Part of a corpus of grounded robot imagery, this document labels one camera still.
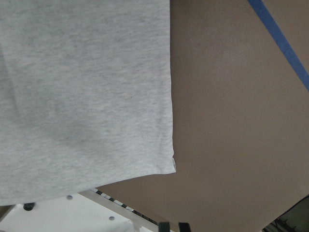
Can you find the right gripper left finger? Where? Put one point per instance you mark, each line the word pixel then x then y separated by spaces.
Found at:
pixel 163 227

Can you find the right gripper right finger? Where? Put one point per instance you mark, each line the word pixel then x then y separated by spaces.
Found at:
pixel 184 227

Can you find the white mounting plate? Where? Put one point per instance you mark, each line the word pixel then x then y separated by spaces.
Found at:
pixel 88 211

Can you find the blue tape line lengthwise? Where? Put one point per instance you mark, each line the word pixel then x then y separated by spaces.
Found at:
pixel 279 38

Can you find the grey cartoon print t-shirt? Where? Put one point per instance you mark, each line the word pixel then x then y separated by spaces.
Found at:
pixel 85 95

